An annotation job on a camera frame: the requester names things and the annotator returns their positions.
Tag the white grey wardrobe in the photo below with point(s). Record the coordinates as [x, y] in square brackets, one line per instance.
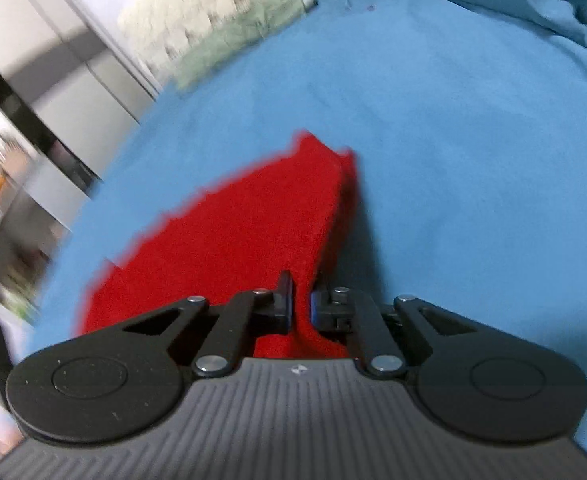
[66, 87]

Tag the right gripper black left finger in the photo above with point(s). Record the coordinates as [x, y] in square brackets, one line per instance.
[262, 311]

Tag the red knit sweater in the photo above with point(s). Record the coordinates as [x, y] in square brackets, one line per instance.
[291, 213]

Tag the blue bed sheet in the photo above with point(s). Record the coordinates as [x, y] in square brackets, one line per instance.
[470, 130]

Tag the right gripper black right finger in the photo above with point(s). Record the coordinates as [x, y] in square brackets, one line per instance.
[339, 313]

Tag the white desk shelf unit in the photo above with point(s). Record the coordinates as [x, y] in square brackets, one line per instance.
[41, 193]

